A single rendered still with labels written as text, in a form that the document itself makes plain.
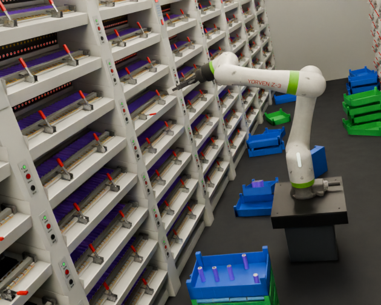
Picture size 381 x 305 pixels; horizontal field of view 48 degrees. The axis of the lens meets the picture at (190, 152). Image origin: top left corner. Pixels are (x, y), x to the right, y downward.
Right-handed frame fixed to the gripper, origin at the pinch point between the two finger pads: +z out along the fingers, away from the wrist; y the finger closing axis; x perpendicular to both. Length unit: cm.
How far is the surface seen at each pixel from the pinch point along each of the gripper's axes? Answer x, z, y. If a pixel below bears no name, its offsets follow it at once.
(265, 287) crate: -71, -40, -93
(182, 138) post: -32.3, 21.1, 20.7
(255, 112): -77, 30, 214
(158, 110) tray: -6.2, 10.4, -8.2
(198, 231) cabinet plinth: -91, 37, 8
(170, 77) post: 5.2, 8.2, 20.6
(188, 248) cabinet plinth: -91, 37, -11
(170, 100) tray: -6.0, 10.8, 11.6
